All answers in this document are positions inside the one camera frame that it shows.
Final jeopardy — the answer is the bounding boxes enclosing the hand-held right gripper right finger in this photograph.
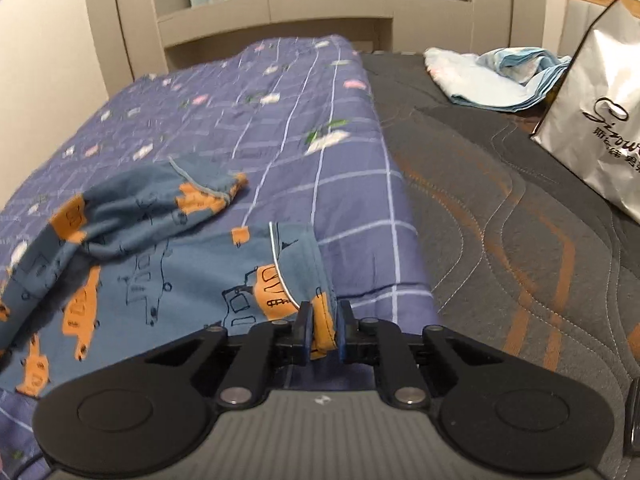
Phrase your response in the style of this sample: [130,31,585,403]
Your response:
[336,301,504,409]

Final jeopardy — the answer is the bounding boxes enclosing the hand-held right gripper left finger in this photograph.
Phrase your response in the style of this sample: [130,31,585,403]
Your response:
[144,301,316,409]

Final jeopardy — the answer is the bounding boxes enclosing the blue pants with orange print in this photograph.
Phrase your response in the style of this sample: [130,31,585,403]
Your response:
[0,155,339,401]

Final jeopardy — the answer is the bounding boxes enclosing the grey quilted mattress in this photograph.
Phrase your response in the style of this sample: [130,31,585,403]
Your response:
[360,50,640,480]

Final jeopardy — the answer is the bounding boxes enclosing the purple checked floral blanket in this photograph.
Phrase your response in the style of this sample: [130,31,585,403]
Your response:
[0,35,442,480]

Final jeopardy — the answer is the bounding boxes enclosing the light blue crumpled cloth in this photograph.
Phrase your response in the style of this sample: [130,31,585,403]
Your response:
[424,46,574,113]

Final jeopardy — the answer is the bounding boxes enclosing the dark object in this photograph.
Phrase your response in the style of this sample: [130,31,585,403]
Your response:
[625,377,640,461]

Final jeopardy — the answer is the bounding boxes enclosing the silver shopping bag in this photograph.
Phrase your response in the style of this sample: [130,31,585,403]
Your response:
[530,0,640,229]

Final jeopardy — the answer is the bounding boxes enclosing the beige wooden headboard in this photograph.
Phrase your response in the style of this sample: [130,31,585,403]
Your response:
[80,0,549,96]

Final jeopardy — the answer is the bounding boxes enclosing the wooden framed grey panel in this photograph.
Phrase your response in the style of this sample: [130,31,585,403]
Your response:
[542,0,632,59]

